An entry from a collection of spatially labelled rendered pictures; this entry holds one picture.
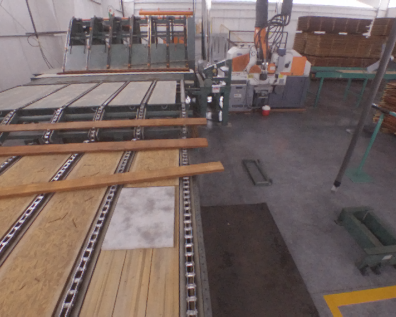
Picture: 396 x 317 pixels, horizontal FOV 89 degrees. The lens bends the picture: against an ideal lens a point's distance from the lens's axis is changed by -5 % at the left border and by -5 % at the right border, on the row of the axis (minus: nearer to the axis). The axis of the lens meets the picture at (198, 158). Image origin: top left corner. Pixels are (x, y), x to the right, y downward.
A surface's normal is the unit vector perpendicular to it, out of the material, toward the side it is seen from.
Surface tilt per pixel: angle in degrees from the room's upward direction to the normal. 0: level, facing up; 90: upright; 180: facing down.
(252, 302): 0
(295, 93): 90
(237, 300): 0
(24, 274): 0
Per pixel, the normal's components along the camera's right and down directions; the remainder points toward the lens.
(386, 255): 0.07, 0.51
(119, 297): 0.00, -0.86
